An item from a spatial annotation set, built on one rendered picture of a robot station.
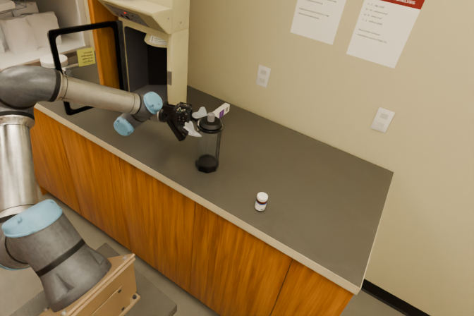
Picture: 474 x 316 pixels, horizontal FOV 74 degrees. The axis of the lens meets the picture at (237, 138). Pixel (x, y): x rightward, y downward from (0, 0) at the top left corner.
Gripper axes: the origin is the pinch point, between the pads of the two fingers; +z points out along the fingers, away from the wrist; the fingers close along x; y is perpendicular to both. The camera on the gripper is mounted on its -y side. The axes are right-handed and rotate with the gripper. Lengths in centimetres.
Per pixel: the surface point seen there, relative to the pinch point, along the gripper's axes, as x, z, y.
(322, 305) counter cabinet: -31, 58, -47
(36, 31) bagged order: 68, -149, -2
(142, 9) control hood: 12, -32, 39
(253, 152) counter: 17.7, 16.4, -21.2
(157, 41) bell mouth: 26.4, -34.8, 21.4
